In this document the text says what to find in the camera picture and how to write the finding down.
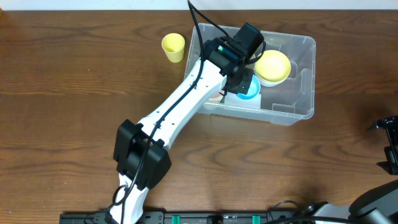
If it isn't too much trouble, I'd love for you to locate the yellow bowl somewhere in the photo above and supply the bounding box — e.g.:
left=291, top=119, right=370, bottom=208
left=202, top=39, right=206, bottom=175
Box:
left=254, top=50, right=292, bottom=82

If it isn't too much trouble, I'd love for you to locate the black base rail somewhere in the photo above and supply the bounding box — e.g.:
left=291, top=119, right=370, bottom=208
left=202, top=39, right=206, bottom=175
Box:
left=59, top=210, right=298, bottom=224

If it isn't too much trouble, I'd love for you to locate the pink cup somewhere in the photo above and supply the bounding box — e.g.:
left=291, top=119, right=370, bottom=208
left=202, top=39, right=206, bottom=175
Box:
left=208, top=93, right=223, bottom=103

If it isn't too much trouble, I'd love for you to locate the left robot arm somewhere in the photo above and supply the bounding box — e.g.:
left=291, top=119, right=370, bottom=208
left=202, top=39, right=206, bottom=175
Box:
left=108, top=23, right=266, bottom=223

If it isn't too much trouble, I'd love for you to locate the left black cable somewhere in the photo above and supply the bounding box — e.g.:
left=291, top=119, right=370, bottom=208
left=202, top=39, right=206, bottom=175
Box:
left=111, top=0, right=267, bottom=224

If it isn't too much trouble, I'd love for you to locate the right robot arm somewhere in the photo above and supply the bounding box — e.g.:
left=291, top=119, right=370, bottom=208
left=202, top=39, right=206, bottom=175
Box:
left=311, top=116, right=397, bottom=223

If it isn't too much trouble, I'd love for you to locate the white bowl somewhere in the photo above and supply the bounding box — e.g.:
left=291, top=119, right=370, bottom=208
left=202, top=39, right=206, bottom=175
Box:
left=259, top=79, right=284, bottom=87

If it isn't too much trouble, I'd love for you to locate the light blue cup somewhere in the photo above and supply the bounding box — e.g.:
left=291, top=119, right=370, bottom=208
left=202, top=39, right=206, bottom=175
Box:
left=236, top=75, right=261, bottom=100

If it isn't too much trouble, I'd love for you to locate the clear plastic storage container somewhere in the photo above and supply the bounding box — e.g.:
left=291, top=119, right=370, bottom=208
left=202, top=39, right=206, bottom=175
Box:
left=198, top=30, right=316, bottom=126

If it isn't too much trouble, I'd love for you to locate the yellow cup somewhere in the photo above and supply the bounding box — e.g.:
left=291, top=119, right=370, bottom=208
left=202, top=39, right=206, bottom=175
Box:
left=161, top=33, right=185, bottom=63

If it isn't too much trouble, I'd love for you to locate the grey bowl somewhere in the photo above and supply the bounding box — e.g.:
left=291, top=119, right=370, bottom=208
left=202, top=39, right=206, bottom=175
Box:
left=254, top=72, right=285, bottom=87

